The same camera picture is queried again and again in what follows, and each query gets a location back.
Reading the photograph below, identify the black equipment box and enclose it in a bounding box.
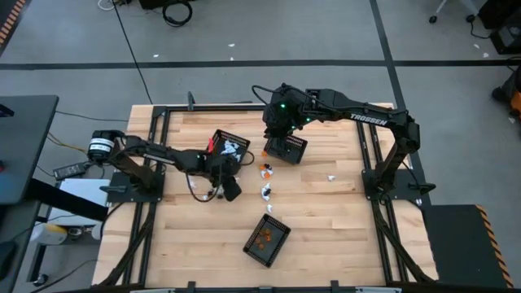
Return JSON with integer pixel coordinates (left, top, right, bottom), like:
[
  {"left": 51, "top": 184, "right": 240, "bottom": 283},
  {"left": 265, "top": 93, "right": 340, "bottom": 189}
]
[{"left": 138, "top": 0, "right": 196, "bottom": 10}]

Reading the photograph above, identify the coiled black cable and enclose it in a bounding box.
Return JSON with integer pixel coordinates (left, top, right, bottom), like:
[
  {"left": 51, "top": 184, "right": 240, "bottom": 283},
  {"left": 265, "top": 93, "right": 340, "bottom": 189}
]
[{"left": 161, "top": 0, "right": 194, "bottom": 28}]

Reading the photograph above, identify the black power adapter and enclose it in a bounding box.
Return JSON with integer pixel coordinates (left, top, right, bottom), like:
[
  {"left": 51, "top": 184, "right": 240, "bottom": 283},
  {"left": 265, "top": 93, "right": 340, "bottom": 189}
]
[{"left": 52, "top": 161, "right": 91, "bottom": 181}]

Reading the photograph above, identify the black floor equipment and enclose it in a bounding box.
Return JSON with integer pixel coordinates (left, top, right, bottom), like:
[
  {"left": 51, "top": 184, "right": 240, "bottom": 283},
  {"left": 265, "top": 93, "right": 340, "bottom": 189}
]
[{"left": 475, "top": 0, "right": 521, "bottom": 56}]

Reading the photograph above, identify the black aluminium table frame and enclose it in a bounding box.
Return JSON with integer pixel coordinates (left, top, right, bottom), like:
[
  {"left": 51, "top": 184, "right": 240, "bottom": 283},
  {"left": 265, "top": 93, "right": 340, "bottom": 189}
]
[{"left": 91, "top": 91, "right": 440, "bottom": 293}]

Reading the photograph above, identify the white and yellow container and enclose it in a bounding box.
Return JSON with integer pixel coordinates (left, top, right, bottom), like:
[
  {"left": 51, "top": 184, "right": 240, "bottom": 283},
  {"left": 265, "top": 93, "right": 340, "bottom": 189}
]
[{"left": 30, "top": 222, "right": 68, "bottom": 246}]

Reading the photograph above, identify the black hazard-striped floor mat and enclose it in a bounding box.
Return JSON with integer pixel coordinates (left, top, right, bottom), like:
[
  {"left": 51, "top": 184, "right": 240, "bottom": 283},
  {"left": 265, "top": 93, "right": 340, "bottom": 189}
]
[{"left": 0, "top": 0, "right": 28, "bottom": 54}]

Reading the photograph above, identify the office chair base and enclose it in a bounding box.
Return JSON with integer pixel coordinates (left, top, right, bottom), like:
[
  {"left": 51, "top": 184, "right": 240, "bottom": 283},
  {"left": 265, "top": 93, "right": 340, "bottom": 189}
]
[{"left": 428, "top": 0, "right": 477, "bottom": 24}]

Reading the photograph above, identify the white box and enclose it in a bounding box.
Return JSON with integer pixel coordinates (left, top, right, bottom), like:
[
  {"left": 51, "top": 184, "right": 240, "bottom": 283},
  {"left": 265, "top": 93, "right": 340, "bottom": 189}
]
[{"left": 48, "top": 177, "right": 112, "bottom": 227}]

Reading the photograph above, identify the black and orange object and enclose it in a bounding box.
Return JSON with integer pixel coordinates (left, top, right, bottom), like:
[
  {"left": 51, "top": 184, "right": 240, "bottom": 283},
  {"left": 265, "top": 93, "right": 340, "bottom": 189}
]
[{"left": 490, "top": 67, "right": 521, "bottom": 119}]

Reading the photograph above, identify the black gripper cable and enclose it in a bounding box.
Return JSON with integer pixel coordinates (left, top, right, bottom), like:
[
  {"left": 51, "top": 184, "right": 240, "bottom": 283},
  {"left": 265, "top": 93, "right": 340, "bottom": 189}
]
[{"left": 186, "top": 172, "right": 217, "bottom": 203}]

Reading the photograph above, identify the black slotted plastic basket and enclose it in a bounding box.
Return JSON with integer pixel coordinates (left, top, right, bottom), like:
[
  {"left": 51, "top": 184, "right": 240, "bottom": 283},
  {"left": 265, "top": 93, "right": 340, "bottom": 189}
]
[
  {"left": 243, "top": 213, "right": 292, "bottom": 269},
  {"left": 263, "top": 133, "right": 309, "bottom": 166},
  {"left": 208, "top": 129, "right": 252, "bottom": 164}
]

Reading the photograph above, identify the black desk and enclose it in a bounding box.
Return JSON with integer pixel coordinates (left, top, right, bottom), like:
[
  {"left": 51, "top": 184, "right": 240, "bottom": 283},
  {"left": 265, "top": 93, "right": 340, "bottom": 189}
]
[{"left": 0, "top": 95, "right": 60, "bottom": 204}]

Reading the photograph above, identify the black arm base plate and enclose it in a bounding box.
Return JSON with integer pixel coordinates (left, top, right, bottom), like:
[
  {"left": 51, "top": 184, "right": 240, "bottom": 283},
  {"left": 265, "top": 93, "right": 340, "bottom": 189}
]
[
  {"left": 361, "top": 168, "right": 437, "bottom": 201},
  {"left": 99, "top": 170, "right": 166, "bottom": 203}
]

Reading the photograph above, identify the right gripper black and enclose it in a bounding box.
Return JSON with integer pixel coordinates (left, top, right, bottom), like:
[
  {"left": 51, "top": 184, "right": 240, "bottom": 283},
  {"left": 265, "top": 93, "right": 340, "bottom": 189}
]
[{"left": 263, "top": 91, "right": 309, "bottom": 139}]

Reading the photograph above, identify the long black floor cable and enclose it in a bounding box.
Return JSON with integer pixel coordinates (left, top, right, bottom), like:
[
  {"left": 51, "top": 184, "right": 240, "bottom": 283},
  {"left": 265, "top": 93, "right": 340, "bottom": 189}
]
[{"left": 112, "top": 0, "right": 154, "bottom": 105}]

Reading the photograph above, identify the black hazard-striped platform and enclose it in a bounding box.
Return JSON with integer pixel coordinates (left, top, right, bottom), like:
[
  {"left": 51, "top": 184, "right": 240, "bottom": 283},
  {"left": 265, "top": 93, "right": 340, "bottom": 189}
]
[{"left": 421, "top": 203, "right": 516, "bottom": 290}]

